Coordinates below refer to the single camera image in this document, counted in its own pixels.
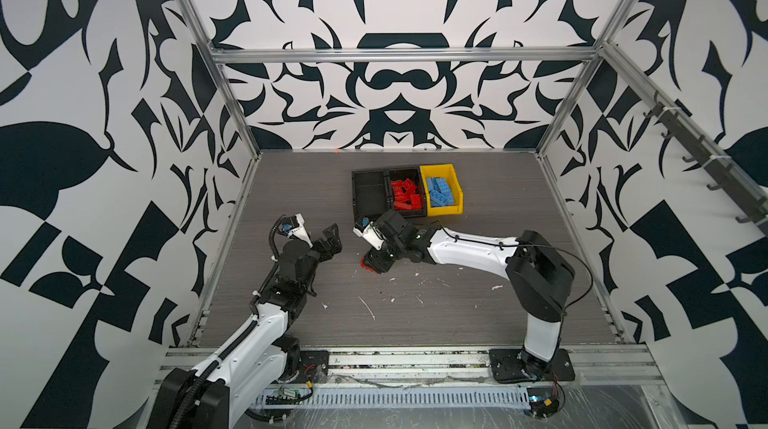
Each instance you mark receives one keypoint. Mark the left black bin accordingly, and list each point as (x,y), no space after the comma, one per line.
(371,193)

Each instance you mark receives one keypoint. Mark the red lego cluster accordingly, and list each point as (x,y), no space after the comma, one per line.
(407,196)

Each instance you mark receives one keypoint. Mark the electronics board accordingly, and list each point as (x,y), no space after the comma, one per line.
(544,405)
(286,396)

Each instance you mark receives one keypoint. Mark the red lego small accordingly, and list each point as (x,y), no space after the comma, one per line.
(365,263)

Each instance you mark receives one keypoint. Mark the middle black bin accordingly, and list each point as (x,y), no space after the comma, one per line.
(412,172)

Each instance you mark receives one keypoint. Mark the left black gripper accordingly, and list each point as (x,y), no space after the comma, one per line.
(330,242)

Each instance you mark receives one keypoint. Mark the yellow bin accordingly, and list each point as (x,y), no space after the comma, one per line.
(448,172)

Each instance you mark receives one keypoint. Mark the left electronics board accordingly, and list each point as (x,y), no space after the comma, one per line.
(286,396)

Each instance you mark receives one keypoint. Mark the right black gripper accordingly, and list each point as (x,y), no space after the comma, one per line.
(375,261)

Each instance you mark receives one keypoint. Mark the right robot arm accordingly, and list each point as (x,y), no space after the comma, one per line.
(538,272)

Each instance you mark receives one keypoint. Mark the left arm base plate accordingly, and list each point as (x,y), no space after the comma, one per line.
(306,366)

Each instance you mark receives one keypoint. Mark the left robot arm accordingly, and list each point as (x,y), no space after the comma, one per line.
(221,389)

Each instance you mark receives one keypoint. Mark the black bin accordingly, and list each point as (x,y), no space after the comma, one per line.
(371,193)
(412,172)

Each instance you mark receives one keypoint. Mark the aluminium front rail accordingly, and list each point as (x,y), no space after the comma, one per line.
(594,364)

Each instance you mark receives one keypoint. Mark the blue lego bottom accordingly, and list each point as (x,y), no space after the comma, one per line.
(440,193)

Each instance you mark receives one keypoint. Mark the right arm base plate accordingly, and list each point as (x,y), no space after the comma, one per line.
(513,366)

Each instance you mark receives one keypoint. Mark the right electronics board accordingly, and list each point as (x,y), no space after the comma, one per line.
(544,405)

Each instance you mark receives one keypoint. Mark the white cable duct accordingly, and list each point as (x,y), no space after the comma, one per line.
(514,398)

